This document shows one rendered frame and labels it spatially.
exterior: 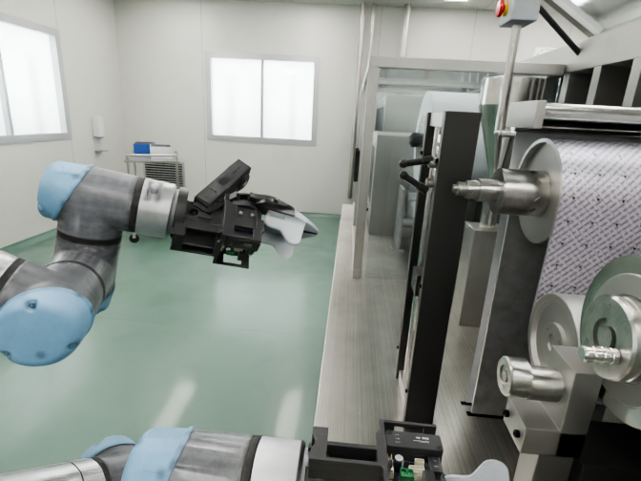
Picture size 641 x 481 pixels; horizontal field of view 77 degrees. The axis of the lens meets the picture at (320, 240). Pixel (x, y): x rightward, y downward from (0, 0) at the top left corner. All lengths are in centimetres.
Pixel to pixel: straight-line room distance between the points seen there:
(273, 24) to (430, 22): 203
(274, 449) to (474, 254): 83
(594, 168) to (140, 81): 626
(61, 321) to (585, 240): 60
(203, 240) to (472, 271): 75
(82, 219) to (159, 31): 598
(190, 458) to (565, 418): 35
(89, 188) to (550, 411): 57
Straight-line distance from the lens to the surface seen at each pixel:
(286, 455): 39
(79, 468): 52
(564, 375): 49
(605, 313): 45
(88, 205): 57
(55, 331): 46
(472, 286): 115
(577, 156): 61
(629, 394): 46
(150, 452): 41
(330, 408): 83
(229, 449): 40
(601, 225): 61
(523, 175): 62
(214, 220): 58
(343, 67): 588
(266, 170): 601
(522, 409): 51
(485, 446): 83
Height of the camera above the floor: 142
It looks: 17 degrees down
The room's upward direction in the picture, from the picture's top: 3 degrees clockwise
